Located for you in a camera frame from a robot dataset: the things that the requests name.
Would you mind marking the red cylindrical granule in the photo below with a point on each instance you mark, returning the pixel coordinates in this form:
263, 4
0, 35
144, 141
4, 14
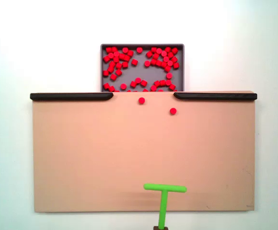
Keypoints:
123, 86
141, 100
105, 73
147, 63
139, 49
173, 111
169, 75
134, 62
113, 77
143, 83

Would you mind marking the green T-shaped pusher tool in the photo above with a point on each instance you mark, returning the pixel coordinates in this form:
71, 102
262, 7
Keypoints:
163, 206

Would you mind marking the grey rectangular container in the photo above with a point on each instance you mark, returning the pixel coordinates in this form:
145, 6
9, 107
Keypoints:
139, 72

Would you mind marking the beige flat board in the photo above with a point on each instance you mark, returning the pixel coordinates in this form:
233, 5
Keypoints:
93, 155

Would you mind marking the black edge rail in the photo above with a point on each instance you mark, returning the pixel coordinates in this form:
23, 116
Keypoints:
69, 96
215, 96

